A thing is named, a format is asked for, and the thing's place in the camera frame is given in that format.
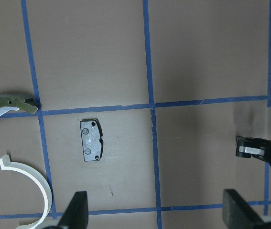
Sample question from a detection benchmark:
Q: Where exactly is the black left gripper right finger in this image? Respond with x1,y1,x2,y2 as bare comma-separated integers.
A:
222,189,264,229

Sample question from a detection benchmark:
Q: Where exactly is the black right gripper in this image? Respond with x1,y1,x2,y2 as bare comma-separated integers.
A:
235,136,271,167

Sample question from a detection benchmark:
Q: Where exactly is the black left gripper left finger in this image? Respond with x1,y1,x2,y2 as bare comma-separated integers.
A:
56,191,88,229

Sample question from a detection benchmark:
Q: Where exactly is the black brake pad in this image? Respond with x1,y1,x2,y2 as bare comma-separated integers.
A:
80,118,104,162

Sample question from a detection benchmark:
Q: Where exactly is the green brake shoe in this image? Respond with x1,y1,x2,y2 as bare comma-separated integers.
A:
0,94,38,117

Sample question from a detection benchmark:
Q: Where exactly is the white curved plastic bracket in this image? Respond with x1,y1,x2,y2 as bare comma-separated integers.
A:
0,155,53,229

